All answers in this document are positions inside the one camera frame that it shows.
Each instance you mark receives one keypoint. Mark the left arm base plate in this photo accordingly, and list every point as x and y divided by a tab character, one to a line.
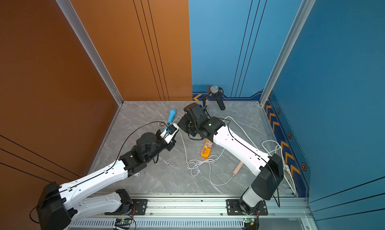
137	207

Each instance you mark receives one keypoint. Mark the orange power strip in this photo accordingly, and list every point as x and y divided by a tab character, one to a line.
205	153

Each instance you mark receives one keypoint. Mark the blue cylindrical device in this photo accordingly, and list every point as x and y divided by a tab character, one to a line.
171	116

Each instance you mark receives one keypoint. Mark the black microphone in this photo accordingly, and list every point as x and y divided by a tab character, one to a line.
216	93

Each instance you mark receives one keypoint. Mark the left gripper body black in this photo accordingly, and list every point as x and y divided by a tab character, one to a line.
160	145

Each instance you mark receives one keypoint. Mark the pink electric toothbrush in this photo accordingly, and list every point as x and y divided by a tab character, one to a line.
237	169

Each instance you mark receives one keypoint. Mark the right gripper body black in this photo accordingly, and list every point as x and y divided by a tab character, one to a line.
186	126

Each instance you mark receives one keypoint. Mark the green circuit board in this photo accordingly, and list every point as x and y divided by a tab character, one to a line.
124	224
251	224

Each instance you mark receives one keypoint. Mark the green circuit board right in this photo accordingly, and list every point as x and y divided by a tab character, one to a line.
251	224

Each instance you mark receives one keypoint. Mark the green circuit board left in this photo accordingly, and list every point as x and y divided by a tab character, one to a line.
124	224

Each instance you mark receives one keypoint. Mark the aluminium front rail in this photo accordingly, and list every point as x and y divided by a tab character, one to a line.
204	212

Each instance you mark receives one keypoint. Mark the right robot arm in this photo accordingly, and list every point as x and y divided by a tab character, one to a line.
269	170

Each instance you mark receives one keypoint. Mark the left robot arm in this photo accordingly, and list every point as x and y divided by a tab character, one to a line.
60	205

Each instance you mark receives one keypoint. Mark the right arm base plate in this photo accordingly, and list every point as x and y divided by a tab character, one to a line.
239	208

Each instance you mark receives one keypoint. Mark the black tripod stand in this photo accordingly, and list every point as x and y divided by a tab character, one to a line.
204	99

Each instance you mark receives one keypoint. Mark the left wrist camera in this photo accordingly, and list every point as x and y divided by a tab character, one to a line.
169	133

